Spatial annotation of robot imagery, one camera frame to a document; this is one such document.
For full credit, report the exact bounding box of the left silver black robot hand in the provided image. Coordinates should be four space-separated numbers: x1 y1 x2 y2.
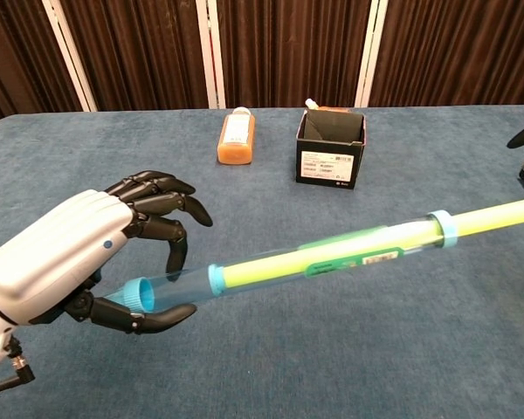
0 169 214 336

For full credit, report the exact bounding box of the yellow blue water pump toy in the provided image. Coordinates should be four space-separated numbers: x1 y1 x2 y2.
99 196 524 315

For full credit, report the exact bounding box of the dark brown curtain panel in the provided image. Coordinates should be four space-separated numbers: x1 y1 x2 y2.
369 0 524 108
217 0 373 109
0 0 84 130
59 0 210 112

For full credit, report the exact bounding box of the orange liquid bottle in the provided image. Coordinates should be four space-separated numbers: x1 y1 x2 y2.
217 106 257 166

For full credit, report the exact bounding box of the open black cardboard box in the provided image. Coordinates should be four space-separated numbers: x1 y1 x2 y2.
294 108 367 191

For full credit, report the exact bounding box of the small orange white-capped bottle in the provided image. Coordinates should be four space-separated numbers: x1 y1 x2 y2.
304 98 348 113

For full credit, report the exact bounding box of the black cable with connector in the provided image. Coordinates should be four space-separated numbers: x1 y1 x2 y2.
0 338 37 396

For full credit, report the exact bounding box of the white partition frame post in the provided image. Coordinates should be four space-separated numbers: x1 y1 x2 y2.
40 0 99 113
354 0 392 108
195 0 227 110

